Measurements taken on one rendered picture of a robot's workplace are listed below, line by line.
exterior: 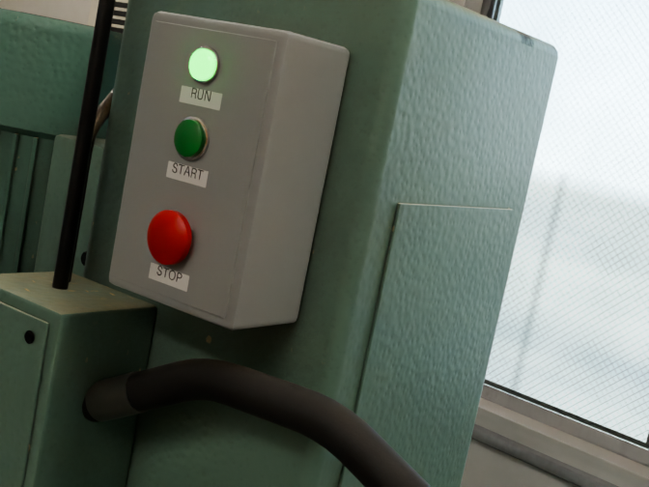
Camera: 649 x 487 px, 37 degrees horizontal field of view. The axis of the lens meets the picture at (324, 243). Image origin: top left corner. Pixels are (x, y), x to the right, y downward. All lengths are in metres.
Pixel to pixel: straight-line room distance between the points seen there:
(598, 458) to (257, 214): 1.62
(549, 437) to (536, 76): 1.49
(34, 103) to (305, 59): 0.33
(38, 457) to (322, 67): 0.28
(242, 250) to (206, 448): 0.16
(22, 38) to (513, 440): 1.59
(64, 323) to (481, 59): 0.30
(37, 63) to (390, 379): 0.38
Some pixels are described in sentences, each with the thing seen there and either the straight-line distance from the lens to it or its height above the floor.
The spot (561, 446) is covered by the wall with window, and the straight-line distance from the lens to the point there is 2.11.
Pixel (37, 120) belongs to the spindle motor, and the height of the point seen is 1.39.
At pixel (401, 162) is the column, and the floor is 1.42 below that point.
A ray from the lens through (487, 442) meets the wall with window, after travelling 2.19.
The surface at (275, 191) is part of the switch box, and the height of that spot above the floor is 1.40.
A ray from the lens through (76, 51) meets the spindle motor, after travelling 0.80.
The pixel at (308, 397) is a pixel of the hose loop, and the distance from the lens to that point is 0.52.
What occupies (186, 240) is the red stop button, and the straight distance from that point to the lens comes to 0.53.
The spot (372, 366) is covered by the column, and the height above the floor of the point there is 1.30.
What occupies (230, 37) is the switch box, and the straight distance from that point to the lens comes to 0.53.
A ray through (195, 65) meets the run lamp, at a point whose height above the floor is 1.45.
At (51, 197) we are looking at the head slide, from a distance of 0.78.
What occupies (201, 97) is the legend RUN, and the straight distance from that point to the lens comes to 0.54.
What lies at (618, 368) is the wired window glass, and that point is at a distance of 2.12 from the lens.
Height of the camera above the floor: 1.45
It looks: 8 degrees down
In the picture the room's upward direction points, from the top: 11 degrees clockwise
